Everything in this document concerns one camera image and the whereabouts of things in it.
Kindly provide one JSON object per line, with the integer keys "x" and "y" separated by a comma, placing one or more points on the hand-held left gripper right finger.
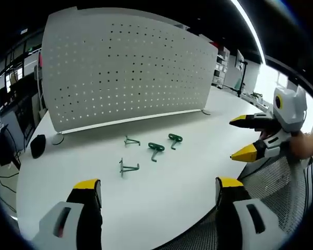
{"x": 240, "y": 224}

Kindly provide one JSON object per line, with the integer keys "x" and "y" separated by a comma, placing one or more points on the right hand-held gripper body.
{"x": 289, "y": 112}

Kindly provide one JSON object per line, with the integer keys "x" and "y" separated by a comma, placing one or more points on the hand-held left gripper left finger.
{"x": 67, "y": 224}

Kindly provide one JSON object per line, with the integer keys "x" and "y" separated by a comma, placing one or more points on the green hook assembly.
{"x": 175, "y": 137}
{"x": 122, "y": 169}
{"x": 155, "y": 147}
{"x": 131, "y": 141}

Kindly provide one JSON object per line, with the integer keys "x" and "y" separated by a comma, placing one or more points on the white perforated mounting plate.
{"x": 125, "y": 73}

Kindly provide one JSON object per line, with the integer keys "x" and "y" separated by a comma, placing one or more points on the person's right hand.
{"x": 302, "y": 144}

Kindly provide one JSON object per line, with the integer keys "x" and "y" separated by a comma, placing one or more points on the black tripod stand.
{"x": 243, "y": 78}

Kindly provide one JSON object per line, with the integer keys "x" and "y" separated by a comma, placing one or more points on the white storage shelf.
{"x": 220, "y": 70}

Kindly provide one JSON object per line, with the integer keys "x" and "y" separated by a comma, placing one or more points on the black pouch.
{"x": 38, "y": 145}

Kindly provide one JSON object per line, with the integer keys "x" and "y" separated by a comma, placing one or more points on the ceiling light strip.
{"x": 250, "y": 28}

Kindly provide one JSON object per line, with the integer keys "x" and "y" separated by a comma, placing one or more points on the black equipment cabinet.
{"x": 24, "y": 117}

